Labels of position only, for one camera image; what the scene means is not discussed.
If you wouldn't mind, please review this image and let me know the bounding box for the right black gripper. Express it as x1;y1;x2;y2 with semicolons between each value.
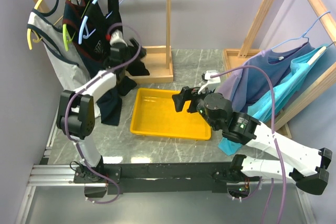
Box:
171;84;219;131

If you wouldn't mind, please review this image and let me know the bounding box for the black tank top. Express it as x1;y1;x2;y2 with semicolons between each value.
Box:
78;0;150;76

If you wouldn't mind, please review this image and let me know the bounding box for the light blue hanger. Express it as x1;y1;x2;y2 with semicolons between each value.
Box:
78;0;125;45

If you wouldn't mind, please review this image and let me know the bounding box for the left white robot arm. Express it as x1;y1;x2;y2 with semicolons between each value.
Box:
56;36;149;183

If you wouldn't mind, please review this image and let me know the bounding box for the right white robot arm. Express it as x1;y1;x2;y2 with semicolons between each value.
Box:
172;87;332;195

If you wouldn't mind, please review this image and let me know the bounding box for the green hanger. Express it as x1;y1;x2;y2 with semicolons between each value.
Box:
62;0;90;51

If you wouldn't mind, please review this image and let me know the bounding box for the white tank top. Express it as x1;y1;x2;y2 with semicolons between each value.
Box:
26;0;102;120

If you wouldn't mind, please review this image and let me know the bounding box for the navy jersey tank top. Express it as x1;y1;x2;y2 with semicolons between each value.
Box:
62;0;138;126

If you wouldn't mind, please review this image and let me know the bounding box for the yellow hanger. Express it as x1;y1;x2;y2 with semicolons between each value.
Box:
26;0;64;50

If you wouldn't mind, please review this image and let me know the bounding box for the wooden hanger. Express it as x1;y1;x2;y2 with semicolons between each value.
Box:
307;41;335;66

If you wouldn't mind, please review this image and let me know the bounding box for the left wooden clothes rack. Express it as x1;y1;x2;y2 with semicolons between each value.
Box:
33;0;174;84

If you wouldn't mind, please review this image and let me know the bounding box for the wooden clothes rack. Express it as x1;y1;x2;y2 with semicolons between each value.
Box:
33;0;174;84
218;0;335;133

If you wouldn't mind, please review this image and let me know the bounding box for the yellow plastic tray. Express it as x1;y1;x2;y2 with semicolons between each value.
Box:
130;88;212;141

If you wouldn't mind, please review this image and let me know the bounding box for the purple blue shirt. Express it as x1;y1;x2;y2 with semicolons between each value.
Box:
216;42;314;112

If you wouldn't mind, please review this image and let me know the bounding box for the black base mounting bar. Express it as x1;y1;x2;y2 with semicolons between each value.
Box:
73;162;259;195

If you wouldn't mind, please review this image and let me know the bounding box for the cyan shirt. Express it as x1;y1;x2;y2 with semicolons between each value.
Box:
218;44;332;155

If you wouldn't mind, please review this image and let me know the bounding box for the right wooden clothes rack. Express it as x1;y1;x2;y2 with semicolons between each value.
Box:
218;0;335;133

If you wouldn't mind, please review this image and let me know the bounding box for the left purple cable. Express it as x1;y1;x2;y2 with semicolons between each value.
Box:
64;23;144;204

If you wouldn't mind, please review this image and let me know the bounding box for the purple cable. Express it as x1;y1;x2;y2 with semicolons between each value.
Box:
211;66;287;224
64;23;144;204

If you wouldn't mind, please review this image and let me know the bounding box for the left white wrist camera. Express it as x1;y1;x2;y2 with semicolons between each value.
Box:
106;30;128;48

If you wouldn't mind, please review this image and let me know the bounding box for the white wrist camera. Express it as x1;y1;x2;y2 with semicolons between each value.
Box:
106;30;128;48
198;70;221;94

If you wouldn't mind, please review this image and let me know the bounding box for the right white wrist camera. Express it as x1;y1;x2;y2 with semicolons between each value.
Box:
198;70;221;94

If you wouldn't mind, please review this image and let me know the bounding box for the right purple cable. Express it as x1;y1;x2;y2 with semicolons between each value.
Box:
211;66;287;224

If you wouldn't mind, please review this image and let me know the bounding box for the blue wire hanger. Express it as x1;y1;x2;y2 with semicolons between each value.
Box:
270;10;331;50

